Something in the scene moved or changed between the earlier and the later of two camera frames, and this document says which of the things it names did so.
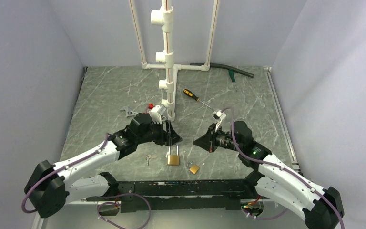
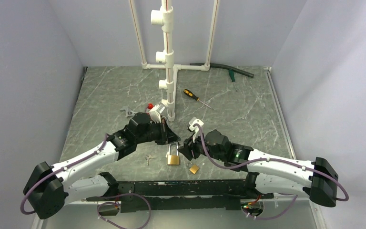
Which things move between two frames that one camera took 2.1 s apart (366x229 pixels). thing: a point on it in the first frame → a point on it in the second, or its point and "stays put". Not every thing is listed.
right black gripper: [208, 141] → [186, 149]
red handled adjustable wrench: [128, 111] stays put
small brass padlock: [194, 168] stays put
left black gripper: [167, 138] stays put
